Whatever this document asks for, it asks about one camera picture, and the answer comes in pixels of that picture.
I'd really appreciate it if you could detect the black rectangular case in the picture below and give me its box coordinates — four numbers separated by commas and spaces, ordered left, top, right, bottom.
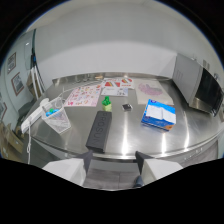
85, 110, 113, 154

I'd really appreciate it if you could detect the white power strip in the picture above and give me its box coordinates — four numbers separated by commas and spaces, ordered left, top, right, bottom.
20, 97, 51, 134

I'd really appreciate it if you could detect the small black box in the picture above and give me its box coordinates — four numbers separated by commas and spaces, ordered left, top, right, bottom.
121, 103, 133, 112

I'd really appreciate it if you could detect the cardboard box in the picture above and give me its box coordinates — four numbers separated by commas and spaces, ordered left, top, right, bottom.
0, 121, 25, 161

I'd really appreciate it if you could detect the pink sticker sheet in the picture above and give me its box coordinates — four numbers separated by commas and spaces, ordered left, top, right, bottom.
63, 84, 103, 108

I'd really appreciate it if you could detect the white printed sheet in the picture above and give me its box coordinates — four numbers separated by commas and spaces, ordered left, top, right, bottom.
100, 86, 129, 98

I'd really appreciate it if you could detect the silver microwave oven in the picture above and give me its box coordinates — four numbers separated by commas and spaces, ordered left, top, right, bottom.
172, 52, 224, 117

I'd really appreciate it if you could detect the red and white leaflet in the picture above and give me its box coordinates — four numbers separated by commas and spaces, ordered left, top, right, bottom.
102, 77, 135, 90

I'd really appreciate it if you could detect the white cable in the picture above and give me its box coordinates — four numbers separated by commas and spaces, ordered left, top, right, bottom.
25, 120, 33, 165

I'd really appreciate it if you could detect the framed wall picture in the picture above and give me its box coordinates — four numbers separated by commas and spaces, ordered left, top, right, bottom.
6, 52, 17, 75
10, 71, 25, 97

